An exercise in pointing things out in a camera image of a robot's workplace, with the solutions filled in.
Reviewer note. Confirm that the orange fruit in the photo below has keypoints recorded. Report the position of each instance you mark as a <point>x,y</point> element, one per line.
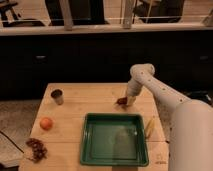
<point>46,123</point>

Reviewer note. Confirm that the brown grape bunch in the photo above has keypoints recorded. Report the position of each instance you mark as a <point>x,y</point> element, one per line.
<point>39,151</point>

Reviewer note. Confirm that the dark low cabinet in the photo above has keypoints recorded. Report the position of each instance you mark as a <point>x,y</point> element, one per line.
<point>28,63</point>

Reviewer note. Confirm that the yellow corn cob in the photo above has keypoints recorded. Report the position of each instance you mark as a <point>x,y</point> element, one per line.
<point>150,127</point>

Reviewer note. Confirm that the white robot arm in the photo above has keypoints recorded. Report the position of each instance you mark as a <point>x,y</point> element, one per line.
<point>191,134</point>

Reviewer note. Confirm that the green plastic tray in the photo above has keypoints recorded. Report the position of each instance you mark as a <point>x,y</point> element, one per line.
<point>113,140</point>

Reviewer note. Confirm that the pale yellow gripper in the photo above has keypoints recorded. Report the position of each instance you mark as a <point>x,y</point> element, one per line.
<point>130,100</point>

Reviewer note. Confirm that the small metal cup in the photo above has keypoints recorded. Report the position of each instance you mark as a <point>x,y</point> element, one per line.
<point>57,96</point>

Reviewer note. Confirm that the black chair background left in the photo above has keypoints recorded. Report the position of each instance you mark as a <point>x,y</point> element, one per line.
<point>7,5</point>

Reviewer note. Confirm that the dark red pepper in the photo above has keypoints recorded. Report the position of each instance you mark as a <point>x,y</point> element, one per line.
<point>122,101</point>

